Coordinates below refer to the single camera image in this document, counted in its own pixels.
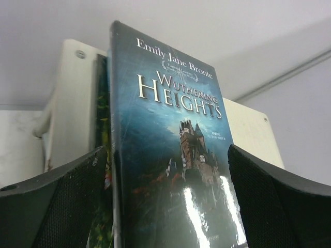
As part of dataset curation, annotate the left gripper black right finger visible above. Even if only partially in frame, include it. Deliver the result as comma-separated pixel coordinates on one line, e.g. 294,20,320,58
228,145,330,247

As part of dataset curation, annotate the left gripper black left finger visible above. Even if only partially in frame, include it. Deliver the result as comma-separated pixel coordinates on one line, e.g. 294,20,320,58
1,148,103,247

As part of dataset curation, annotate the green yellow fantasy book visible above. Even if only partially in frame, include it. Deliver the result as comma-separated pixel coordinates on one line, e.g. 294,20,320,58
87,54,113,247

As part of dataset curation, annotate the dark castle cover book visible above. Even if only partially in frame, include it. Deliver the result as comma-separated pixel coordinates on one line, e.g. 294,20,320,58
109,21,248,247

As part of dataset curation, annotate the white two-tier wooden shelf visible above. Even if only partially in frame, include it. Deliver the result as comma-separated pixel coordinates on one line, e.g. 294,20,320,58
33,39,284,172

